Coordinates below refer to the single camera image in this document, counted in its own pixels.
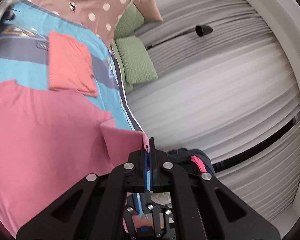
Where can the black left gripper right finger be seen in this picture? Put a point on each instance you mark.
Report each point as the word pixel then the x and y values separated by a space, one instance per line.
pixel 158 181

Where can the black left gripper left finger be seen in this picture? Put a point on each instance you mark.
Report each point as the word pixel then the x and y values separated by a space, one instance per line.
pixel 137 178

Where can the large pink garment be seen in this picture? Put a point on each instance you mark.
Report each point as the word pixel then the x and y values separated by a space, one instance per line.
pixel 48 142

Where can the dark navy clothes pile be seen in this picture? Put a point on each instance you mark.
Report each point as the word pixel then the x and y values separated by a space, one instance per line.
pixel 193 161

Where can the near green cushion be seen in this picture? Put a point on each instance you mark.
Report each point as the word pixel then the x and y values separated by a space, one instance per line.
pixel 137 64

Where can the green cushion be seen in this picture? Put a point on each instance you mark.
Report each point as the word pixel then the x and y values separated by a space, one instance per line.
pixel 130 21
pixel 137 64

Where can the grey pleated curtain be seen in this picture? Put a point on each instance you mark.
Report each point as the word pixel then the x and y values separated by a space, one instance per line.
pixel 231 94

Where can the folded coral cloth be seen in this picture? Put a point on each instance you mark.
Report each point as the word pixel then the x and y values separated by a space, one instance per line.
pixel 70 65

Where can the far green cushion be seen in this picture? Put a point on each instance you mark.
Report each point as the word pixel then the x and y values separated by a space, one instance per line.
pixel 130 21

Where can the black floor lamp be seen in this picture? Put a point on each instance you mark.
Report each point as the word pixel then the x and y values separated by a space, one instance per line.
pixel 200 30

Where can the beige cushion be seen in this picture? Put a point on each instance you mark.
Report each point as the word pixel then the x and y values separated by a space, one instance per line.
pixel 149 10

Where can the blue grey patterned bedspread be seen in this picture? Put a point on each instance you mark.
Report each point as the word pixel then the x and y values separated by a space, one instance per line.
pixel 41 50

